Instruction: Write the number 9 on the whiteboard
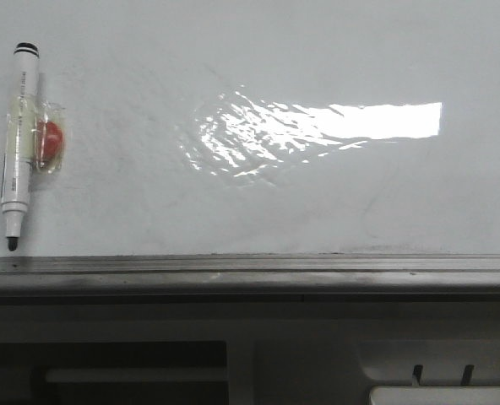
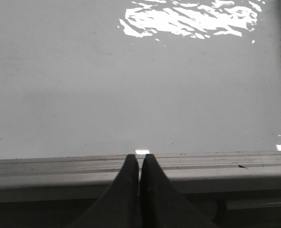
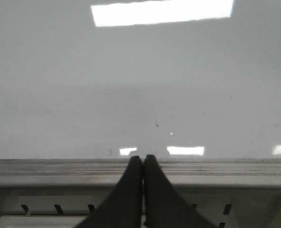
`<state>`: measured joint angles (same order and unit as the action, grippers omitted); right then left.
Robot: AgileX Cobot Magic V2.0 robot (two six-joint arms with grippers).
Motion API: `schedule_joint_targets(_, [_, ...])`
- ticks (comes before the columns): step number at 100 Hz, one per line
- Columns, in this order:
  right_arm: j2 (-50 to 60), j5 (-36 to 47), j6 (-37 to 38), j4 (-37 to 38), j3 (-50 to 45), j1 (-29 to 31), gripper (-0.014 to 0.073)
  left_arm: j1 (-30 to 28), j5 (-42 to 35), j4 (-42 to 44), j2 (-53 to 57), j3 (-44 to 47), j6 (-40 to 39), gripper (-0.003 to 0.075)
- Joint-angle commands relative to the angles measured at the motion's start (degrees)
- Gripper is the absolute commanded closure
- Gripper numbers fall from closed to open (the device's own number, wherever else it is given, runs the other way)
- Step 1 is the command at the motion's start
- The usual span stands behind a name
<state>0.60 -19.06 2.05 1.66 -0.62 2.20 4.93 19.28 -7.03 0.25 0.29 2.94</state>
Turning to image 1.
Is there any red round magnet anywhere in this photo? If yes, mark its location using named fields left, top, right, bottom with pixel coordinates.
left=35, top=121, right=64, bottom=171

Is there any white black whiteboard marker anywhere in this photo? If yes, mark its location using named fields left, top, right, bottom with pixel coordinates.
left=1, top=42, right=40, bottom=252

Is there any white whiteboard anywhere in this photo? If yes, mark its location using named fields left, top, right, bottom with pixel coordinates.
left=0, top=1, right=500, bottom=256

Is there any grey aluminium whiteboard tray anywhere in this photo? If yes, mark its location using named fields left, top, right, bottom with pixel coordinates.
left=0, top=254, right=500, bottom=303

